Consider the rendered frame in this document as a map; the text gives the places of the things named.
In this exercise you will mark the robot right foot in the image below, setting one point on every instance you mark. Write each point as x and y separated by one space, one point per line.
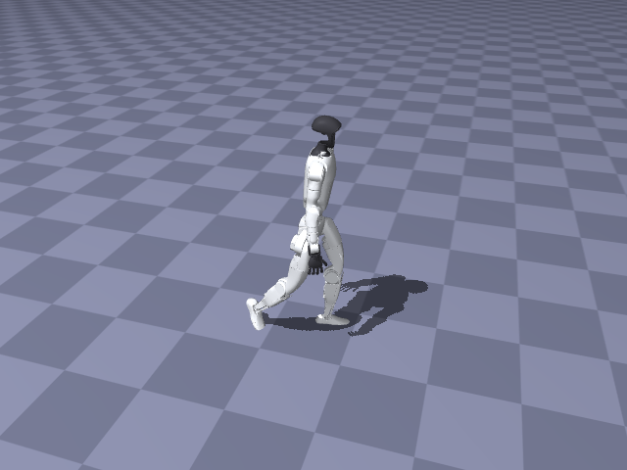
257 319

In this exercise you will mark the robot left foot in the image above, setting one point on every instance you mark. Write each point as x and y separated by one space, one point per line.
335 320

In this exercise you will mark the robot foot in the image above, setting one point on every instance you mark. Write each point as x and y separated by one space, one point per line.
335 320
257 319

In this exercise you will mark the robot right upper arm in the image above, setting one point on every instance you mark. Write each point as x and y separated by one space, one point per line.
316 174

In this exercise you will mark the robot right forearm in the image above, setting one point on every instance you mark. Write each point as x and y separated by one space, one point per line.
312 229

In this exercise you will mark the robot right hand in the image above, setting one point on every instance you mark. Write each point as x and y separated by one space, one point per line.
315 262

